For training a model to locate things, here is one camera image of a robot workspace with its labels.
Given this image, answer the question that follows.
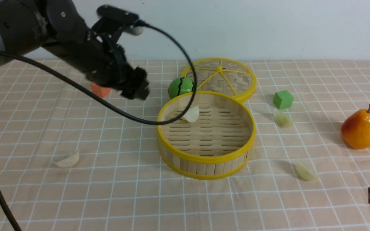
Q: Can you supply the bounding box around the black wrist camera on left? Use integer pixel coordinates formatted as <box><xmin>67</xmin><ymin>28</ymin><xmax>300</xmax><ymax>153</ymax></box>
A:
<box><xmin>93</xmin><ymin>5</ymin><xmax>144</xmax><ymax>36</ymax></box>

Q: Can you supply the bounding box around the pale white dumpling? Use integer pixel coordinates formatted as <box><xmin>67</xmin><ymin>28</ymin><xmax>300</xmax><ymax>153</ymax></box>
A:
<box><xmin>54</xmin><ymin>150</ymin><xmax>80</xmax><ymax>168</ymax></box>

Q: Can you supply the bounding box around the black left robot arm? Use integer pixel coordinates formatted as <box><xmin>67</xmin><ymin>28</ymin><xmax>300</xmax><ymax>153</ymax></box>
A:
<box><xmin>0</xmin><ymin>0</ymin><xmax>149</xmax><ymax>99</ymax></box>

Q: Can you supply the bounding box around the orange yellow toy pear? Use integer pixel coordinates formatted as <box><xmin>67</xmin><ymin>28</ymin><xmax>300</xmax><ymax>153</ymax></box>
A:
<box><xmin>340</xmin><ymin>104</ymin><xmax>370</xmax><ymax>150</ymax></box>

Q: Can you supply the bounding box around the bamboo steamer lid yellow rim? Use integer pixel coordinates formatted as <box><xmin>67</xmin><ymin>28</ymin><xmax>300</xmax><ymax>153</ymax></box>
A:
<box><xmin>193</xmin><ymin>57</ymin><xmax>257</xmax><ymax>102</ymax></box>

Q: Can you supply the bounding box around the green foam cube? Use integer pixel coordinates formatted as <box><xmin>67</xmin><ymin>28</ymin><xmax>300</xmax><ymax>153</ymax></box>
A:
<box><xmin>273</xmin><ymin>90</ymin><xmax>294</xmax><ymax>110</ymax></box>

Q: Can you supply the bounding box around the green toy watermelon ball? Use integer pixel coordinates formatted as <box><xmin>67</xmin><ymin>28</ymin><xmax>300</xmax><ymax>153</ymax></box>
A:
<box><xmin>168</xmin><ymin>77</ymin><xmax>196</xmax><ymax>99</ymax></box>

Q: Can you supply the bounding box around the yellowish dumpling front right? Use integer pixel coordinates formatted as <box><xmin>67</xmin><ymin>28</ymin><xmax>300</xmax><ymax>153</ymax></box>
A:
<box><xmin>294</xmin><ymin>161</ymin><xmax>319</xmax><ymax>181</ymax></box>

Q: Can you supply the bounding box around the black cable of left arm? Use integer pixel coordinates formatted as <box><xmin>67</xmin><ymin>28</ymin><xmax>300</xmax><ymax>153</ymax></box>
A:
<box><xmin>0</xmin><ymin>20</ymin><xmax>198</xmax><ymax>125</ymax></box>

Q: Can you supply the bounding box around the bamboo steamer tray yellow rim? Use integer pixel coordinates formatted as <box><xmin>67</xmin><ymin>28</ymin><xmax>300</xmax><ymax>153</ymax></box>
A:
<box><xmin>157</xmin><ymin>91</ymin><xmax>257</xmax><ymax>180</ymax></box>

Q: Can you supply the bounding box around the greenish translucent dumpling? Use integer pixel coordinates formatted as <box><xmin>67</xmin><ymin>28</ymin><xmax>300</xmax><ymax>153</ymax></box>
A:
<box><xmin>272</xmin><ymin>109</ymin><xmax>294</xmax><ymax>128</ymax></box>

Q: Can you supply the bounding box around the orange foam cube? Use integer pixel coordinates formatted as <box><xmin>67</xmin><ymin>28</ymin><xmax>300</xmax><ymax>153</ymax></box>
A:
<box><xmin>91</xmin><ymin>82</ymin><xmax>111</xmax><ymax>98</ymax></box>

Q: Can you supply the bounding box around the beige grid tablecloth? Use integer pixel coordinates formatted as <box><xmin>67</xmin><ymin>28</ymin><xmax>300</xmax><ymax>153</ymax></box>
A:
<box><xmin>0</xmin><ymin>60</ymin><xmax>370</xmax><ymax>231</ymax></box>

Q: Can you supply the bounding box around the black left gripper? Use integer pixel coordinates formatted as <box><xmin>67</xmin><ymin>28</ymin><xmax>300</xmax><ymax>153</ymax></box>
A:
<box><xmin>85</xmin><ymin>41</ymin><xmax>150</xmax><ymax>100</ymax></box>

